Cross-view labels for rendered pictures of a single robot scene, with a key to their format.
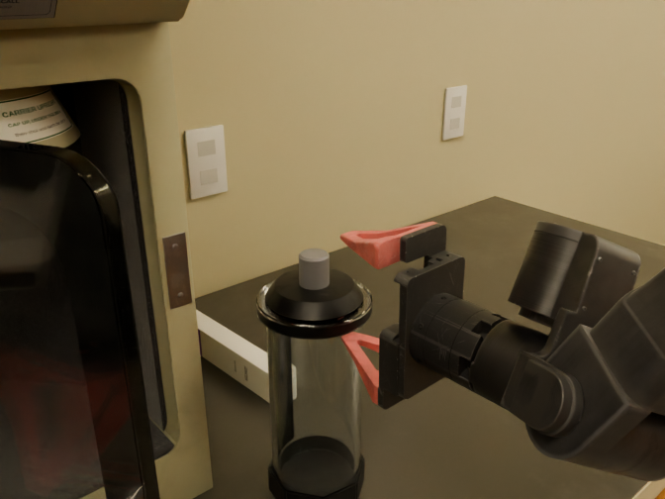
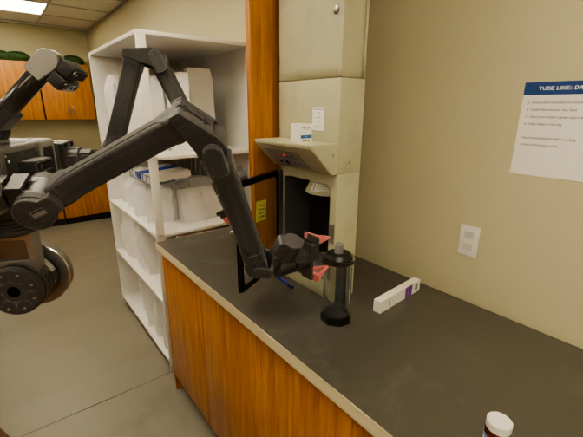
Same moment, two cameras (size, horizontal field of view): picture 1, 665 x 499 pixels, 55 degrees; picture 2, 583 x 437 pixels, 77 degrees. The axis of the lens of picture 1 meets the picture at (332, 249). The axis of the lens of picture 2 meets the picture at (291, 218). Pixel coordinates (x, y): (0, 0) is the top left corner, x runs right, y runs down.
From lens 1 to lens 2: 117 cm
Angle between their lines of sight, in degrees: 85
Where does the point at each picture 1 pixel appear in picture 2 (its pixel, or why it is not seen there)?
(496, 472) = (346, 356)
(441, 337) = not seen: hidden behind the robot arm
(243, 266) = (477, 298)
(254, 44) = (509, 198)
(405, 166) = not seen: outside the picture
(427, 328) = not seen: hidden behind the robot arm
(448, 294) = (305, 251)
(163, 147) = (332, 202)
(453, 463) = (350, 347)
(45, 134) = (322, 192)
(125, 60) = (328, 180)
